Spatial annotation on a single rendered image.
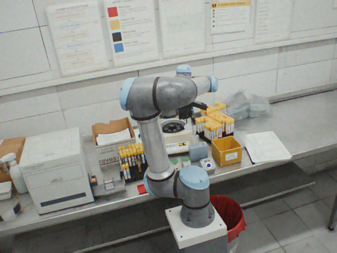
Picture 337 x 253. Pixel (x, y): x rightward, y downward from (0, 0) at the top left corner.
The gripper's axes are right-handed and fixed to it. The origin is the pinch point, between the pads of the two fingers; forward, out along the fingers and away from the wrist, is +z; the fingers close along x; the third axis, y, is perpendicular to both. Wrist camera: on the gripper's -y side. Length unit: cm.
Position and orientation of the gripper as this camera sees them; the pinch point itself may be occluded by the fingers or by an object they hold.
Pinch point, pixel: (191, 129)
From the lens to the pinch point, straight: 162.3
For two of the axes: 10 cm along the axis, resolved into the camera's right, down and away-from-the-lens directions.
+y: -9.7, 1.8, -1.5
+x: 2.2, 4.6, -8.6
